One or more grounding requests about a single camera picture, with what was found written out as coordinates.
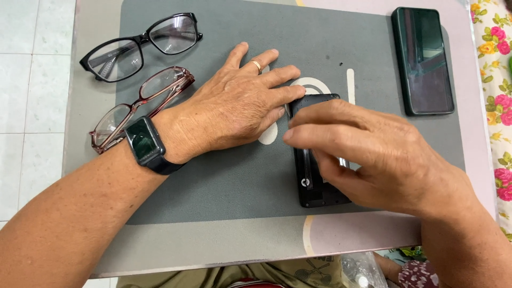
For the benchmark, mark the person's left hand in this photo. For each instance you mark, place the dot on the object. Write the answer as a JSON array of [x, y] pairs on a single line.
[[224, 112]]

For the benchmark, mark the person's right hand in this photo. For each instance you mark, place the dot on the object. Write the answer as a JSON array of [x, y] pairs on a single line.
[[392, 160]]

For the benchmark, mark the person's right fingers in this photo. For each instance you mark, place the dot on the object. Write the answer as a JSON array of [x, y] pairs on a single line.
[[316, 134]]

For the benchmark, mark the small metal tool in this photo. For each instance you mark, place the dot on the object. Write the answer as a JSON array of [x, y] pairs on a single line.
[[344, 162]]

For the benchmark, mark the black phone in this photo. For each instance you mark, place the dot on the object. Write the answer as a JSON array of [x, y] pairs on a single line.
[[316, 194]]

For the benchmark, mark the grey work mat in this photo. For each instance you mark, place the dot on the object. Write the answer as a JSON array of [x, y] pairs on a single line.
[[240, 188]]

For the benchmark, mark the dark green smartphone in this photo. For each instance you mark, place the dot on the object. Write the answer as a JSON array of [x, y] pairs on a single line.
[[424, 60]]

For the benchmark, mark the clear plastic bag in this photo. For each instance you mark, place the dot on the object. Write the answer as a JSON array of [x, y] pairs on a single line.
[[356, 268]]

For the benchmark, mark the black smartwatch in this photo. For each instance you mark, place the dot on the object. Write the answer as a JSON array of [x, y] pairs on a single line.
[[144, 140]]

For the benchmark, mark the maroon floral cloth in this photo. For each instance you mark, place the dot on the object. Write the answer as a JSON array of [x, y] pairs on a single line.
[[418, 276]]

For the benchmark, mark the floral patterned cloth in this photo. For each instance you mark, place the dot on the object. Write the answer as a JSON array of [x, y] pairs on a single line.
[[498, 100]]

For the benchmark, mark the black framed glasses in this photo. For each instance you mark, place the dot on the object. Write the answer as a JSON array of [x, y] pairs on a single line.
[[142, 39]]

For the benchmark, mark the maroon translucent framed glasses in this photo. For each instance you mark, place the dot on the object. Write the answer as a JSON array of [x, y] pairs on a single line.
[[110, 122]]

